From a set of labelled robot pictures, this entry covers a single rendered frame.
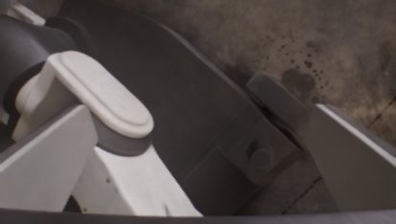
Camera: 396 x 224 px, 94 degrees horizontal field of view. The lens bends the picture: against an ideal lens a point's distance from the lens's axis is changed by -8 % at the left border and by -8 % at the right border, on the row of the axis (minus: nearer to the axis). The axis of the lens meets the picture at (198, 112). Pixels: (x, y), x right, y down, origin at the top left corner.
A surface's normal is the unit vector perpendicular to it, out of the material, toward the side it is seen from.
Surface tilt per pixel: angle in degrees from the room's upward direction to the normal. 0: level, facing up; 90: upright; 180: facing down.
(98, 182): 20
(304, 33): 0
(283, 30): 0
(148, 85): 0
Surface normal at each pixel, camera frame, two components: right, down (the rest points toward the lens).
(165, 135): -0.22, 0.19
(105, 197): -0.47, -0.06
